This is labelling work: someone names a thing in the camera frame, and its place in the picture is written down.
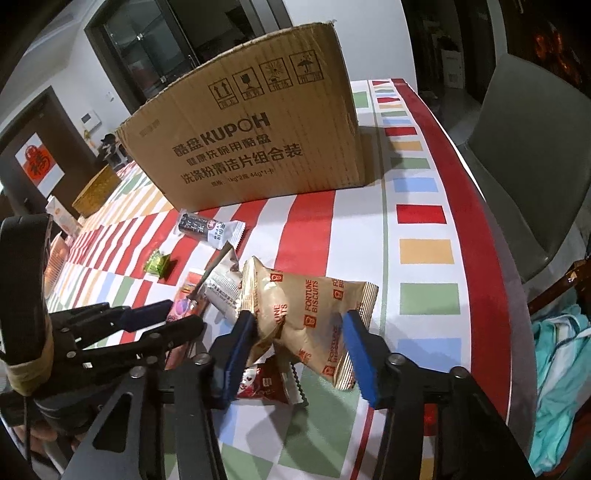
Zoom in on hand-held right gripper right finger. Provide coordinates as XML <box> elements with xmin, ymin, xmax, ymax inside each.
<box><xmin>341</xmin><ymin>309</ymin><xmax>536</xmax><ymax>480</ymax></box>

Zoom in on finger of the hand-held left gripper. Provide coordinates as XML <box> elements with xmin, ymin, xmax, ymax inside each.
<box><xmin>48</xmin><ymin>299</ymin><xmax>172</xmax><ymax>344</ymax></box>
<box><xmin>69</xmin><ymin>315</ymin><xmax>206</xmax><ymax>374</ymax></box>

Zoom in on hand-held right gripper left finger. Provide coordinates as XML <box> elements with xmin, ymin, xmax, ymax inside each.
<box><xmin>60</xmin><ymin>310</ymin><xmax>258</xmax><ymax>480</ymax></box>

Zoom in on pink white snack packet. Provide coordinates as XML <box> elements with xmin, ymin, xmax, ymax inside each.
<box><xmin>166</xmin><ymin>272</ymin><xmax>208</xmax><ymax>324</ymax></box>

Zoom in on beige biscuit packet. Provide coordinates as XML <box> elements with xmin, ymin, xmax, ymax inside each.
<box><xmin>240</xmin><ymin>256</ymin><xmax>379</xmax><ymax>391</ymax></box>

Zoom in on brown cardboard box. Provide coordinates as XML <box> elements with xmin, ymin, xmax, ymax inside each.
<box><xmin>115</xmin><ymin>21</ymin><xmax>365</xmax><ymax>210</ymax></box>

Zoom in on person's left hand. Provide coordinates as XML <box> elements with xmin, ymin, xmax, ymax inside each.
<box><xmin>14</xmin><ymin>418</ymin><xmax>81</xmax><ymax>457</ymax></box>

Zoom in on small red snack packet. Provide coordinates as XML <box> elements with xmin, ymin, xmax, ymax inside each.
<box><xmin>235</xmin><ymin>362</ymin><xmax>310</xmax><ymax>407</ymax></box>

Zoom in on small green candy packet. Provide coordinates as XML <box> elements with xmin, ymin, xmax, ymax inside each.
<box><xmin>145</xmin><ymin>249</ymin><xmax>176</xmax><ymax>280</ymax></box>

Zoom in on silver white snack packet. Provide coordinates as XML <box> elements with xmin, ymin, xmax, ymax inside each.
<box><xmin>203</xmin><ymin>258</ymin><xmax>243</xmax><ymax>319</ymax></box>

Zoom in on dark stick snack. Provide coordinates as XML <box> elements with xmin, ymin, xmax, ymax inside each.
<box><xmin>187</xmin><ymin>244</ymin><xmax>236</xmax><ymax>300</ymax></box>

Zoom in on white drink carton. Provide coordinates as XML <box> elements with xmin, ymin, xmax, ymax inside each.
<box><xmin>45</xmin><ymin>196</ymin><xmax>81</xmax><ymax>236</ymax></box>

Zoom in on black white snack bar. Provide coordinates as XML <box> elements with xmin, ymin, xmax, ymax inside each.
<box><xmin>178</xmin><ymin>210</ymin><xmax>245</xmax><ymax>250</ymax></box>

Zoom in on woven yellow box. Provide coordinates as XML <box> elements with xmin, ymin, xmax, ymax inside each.
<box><xmin>71</xmin><ymin>165</ymin><xmax>123</xmax><ymax>219</ymax></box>

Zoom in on red white door poster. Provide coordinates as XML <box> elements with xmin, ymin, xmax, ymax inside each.
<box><xmin>15</xmin><ymin>133</ymin><xmax>64</xmax><ymax>197</ymax></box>

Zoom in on white stool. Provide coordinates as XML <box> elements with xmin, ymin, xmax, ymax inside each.
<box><xmin>104</xmin><ymin>148</ymin><xmax>132</xmax><ymax>169</ymax></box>

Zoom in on brown wooden door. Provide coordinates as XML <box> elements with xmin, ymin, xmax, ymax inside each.
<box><xmin>0</xmin><ymin>88</ymin><xmax>75</xmax><ymax>213</ymax></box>

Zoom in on dark plush toy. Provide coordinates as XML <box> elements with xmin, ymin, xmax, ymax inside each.
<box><xmin>99</xmin><ymin>131</ymin><xmax>123</xmax><ymax>160</ymax></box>

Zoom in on teal clothing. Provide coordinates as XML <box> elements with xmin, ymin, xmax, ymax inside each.
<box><xmin>529</xmin><ymin>302</ymin><xmax>591</xmax><ymax>476</ymax></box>

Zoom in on brown wooden chair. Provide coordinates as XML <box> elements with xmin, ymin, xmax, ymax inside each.
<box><xmin>526</xmin><ymin>258</ymin><xmax>591</xmax><ymax>319</ymax></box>

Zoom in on grey dining chair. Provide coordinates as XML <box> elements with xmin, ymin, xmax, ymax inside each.
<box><xmin>459</xmin><ymin>51</ymin><xmax>591</xmax><ymax>282</ymax></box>

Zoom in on dark sliding glass door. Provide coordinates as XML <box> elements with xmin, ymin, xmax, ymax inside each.
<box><xmin>84</xmin><ymin>0</ymin><xmax>294</xmax><ymax>114</ymax></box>

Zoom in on white box with print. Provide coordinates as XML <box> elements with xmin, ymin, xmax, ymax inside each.
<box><xmin>441</xmin><ymin>48</ymin><xmax>465</xmax><ymax>89</ymax></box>

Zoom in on orange foil balloons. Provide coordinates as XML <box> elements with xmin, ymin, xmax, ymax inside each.
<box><xmin>531</xmin><ymin>18</ymin><xmax>587</xmax><ymax>84</ymax></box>

